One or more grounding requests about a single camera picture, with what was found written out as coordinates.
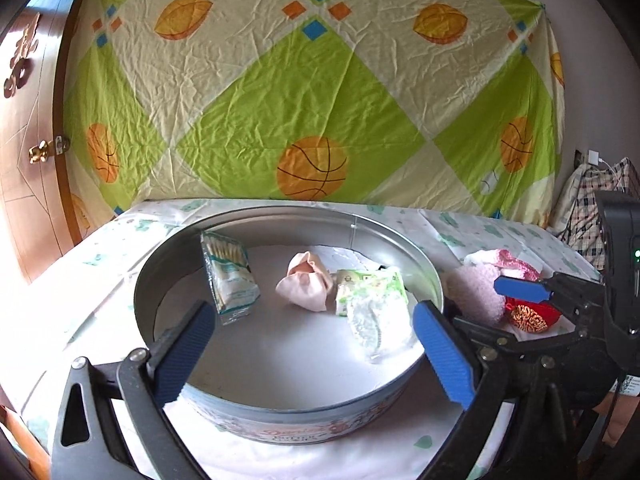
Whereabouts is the brass door ornament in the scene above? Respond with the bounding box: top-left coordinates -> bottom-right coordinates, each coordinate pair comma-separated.
4,12 -> 42,99

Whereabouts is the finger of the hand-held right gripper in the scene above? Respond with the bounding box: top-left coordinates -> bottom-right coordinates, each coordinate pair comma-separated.
494,272 -> 606,331
452,316 -> 581,356

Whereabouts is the green cream printed bedsheet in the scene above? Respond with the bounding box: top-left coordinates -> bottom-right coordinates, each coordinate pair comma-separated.
62,0 -> 566,228

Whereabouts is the white floral tablecloth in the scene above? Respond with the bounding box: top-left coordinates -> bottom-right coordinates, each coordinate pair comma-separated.
0,199 -> 601,480

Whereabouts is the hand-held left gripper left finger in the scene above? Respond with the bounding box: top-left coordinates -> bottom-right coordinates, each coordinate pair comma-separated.
50,300 -> 217,480

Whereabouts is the wooden door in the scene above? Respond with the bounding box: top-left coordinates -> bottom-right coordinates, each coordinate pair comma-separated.
0,0 -> 103,311

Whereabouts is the pale pink sock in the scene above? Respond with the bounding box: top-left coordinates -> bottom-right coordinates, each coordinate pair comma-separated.
275,252 -> 335,312

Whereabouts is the red embroidered pouch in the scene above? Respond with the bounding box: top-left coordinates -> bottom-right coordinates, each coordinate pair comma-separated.
505,296 -> 563,333

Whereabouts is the plaid bag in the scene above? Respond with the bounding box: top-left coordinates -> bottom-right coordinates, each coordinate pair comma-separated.
547,157 -> 640,273

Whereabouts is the person's right forearm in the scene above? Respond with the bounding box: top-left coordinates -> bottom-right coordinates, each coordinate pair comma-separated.
600,392 -> 640,456

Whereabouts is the pink white knitted cloth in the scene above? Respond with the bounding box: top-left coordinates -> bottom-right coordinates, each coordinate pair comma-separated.
464,249 -> 543,282

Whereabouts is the cotton swab packet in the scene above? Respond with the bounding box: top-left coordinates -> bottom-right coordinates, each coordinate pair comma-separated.
200,230 -> 262,326

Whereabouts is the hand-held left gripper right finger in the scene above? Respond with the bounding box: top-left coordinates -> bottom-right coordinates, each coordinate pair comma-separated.
412,301 -> 596,480

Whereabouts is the pink fluffy cloth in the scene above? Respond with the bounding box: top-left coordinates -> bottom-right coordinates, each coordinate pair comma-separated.
447,265 -> 506,323

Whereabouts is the clear plastic pack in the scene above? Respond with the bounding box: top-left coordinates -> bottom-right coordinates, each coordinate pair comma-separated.
346,292 -> 417,365

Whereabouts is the round metal tin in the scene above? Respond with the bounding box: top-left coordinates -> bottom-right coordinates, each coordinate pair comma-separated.
134,207 -> 445,445

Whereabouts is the brass door latch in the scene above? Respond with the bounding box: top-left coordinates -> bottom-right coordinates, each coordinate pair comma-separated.
27,136 -> 71,165

